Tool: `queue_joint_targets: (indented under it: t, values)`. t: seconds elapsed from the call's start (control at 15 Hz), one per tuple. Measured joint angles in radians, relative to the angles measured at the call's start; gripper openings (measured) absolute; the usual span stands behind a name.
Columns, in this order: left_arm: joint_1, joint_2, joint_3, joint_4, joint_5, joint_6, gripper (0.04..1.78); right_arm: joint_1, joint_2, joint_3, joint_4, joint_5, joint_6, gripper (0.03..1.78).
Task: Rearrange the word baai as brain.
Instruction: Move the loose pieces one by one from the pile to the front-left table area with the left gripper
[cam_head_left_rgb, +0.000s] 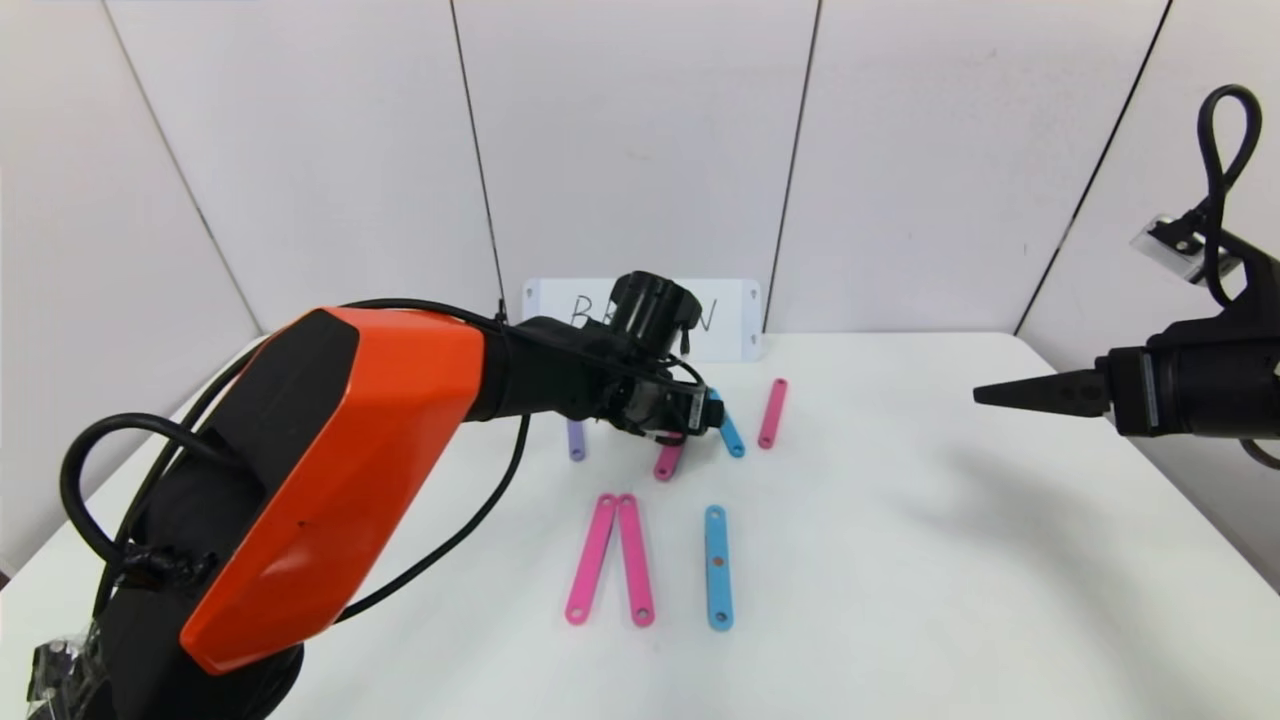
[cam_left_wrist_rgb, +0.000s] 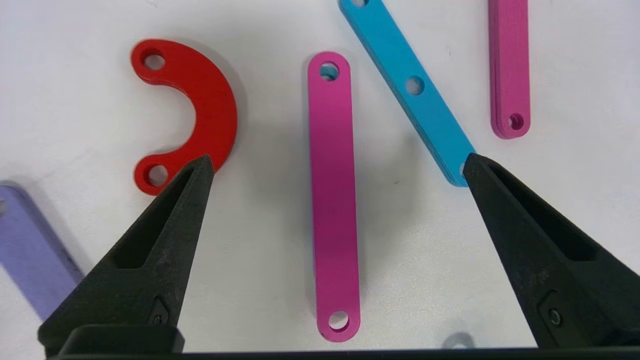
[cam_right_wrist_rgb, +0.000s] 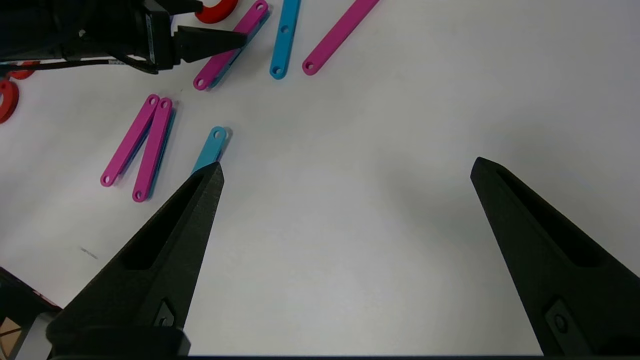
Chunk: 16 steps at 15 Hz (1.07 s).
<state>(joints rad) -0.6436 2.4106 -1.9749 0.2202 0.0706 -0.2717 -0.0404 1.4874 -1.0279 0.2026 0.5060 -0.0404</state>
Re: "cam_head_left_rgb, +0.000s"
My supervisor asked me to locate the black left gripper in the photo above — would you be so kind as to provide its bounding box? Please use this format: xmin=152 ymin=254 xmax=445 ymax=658
xmin=625 ymin=380 xmax=725 ymax=438

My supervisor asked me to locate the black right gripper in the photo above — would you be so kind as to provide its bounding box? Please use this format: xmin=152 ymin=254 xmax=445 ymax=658
xmin=972 ymin=339 xmax=1280 ymax=439

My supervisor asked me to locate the long pink bar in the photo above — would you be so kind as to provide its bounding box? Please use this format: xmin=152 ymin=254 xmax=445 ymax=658
xmin=566 ymin=493 xmax=619 ymax=626
xmin=617 ymin=494 xmax=657 ymax=628
xmin=654 ymin=430 xmax=691 ymax=483

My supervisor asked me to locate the white BRAIN sign card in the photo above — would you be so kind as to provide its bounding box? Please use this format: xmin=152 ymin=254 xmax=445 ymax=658
xmin=522 ymin=279 xmax=763 ymax=362

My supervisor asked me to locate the short blue bar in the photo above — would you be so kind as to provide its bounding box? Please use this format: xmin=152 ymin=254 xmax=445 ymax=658
xmin=708 ymin=388 xmax=747 ymax=459

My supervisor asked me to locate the short pink bar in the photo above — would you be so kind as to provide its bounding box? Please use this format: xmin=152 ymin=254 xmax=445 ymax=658
xmin=757 ymin=378 xmax=789 ymax=450

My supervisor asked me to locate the long light blue bar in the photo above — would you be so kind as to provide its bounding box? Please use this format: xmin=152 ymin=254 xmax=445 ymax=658
xmin=705 ymin=505 xmax=735 ymax=631

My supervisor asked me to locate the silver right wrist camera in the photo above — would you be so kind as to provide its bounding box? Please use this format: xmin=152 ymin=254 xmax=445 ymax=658
xmin=1130 ymin=213 xmax=1246 ymax=286

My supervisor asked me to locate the black right camera bracket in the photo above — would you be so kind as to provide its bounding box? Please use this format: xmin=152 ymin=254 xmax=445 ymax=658
xmin=1165 ymin=235 xmax=1280 ymax=346

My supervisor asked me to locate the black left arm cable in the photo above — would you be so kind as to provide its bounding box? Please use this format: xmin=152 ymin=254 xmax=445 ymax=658
xmin=58 ymin=298 xmax=531 ymax=623

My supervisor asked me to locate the black looped right cable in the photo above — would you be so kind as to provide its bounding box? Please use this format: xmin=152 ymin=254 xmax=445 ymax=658
xmin=1197 ymin=85 xmax=1263 ymax=309

